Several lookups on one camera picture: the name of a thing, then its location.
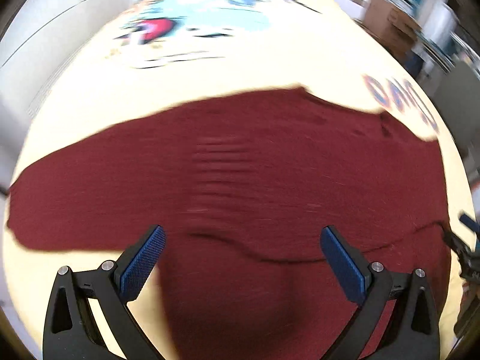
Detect brown cardboard box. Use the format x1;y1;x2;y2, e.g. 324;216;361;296
351;0;422;63

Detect white wardrobe doors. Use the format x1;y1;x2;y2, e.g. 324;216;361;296
1;0;136;187

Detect yellow dinosaur print bedsheet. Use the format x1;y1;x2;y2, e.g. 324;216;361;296
3;0;474;359

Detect dark red knit sweater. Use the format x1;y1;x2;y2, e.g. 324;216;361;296
7;88;451;359

